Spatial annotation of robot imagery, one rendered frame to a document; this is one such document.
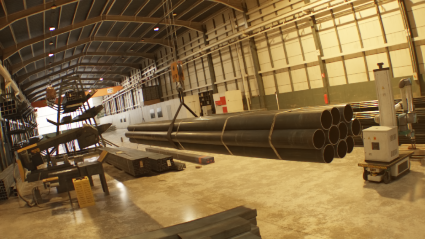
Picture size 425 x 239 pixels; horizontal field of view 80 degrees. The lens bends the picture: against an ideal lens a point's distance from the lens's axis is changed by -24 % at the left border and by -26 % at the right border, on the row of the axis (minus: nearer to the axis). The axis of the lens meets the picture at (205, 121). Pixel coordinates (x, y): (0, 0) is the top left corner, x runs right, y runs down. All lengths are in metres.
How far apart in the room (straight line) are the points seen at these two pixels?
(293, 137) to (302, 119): 0.16
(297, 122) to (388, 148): 2.53
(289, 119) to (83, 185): 4.77
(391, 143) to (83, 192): 5.75
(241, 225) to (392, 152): 2.89
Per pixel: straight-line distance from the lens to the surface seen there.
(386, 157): 4.97
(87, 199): 6.66
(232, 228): 2.99
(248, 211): 3.35
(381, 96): 5.35
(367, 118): 8.01
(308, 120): 2.57
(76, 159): 8.85
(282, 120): 2.81
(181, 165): 8.80
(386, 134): 4.88
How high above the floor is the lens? 1.64
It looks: 3 degrees down
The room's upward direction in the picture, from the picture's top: 10 degrees counter-clockwise
